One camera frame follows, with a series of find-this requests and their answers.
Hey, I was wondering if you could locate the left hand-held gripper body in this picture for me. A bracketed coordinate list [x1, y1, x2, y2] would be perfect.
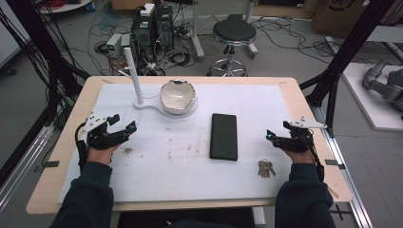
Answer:
[81, 115, 130, 151]

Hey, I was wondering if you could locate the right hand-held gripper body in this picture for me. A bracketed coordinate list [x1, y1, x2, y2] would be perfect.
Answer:
[272, 116, 328, 154]

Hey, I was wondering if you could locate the person's left hand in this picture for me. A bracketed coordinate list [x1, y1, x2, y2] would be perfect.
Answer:
[86, 142, 121, 166]

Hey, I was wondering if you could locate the person's right hand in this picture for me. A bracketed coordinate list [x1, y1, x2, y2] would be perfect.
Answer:
[282, 147, 318, 165]

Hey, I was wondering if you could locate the bunch of metal keys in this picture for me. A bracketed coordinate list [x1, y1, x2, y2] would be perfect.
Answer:
[257, 159, 278, 179]

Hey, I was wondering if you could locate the light wooden table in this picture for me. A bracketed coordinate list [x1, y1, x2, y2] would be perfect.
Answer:
[26, 75, 354, 216]

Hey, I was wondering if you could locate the black smartphone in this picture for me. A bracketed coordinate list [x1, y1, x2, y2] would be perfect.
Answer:
[209, 112, 239, 162]

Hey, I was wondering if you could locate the white ceramic bowl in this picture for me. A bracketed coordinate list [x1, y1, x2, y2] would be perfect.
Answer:
[159, 79, 197, 116]

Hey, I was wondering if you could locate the white table mat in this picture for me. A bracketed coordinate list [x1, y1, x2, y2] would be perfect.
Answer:
[56, 83, 295, 204]

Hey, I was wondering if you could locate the small white box device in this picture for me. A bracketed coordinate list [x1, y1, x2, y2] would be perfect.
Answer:
[106, 32, 131, 59]

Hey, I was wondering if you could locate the white floor platform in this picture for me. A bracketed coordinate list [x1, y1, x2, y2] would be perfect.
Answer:
[341, 62, 403, 133]

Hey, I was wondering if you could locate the black computer tower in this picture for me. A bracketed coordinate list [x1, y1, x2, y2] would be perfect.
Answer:
[130, 9, 157, 65]
[154, 4, 175, 53]

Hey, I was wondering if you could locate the white power strip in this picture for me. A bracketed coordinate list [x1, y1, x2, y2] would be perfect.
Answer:
[324, 35, 340, 55]

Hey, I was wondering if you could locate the black round stool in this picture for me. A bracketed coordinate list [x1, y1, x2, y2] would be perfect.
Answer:
[206, 18, 259, 78]

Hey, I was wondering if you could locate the white desk leg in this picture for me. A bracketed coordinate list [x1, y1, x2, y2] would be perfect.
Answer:
[189, 0, 206, 62]

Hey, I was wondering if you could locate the brown cardboard box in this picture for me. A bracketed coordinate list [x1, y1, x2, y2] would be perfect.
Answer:
[311, 0, 403, 40]

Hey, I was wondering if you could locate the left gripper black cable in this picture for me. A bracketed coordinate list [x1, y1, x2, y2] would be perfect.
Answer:
[73, 123, 89, 174]

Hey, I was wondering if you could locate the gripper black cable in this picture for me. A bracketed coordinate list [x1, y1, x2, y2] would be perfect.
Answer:
[303, 139, 326, 183]
[73, 123, 89, 174]

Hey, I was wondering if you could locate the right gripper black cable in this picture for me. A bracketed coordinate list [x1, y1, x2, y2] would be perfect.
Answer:
[303, 139, 326, 183]

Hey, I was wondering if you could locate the aluminium floor rail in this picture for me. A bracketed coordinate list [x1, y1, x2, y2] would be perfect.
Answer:
[308, 103, 374, 228]
[0, 123, 55, 213]

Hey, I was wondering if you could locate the black metal frame post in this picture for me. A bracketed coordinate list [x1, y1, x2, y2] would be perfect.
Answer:
[298, 0, 397, 138]
[0, 0, 91, 188]

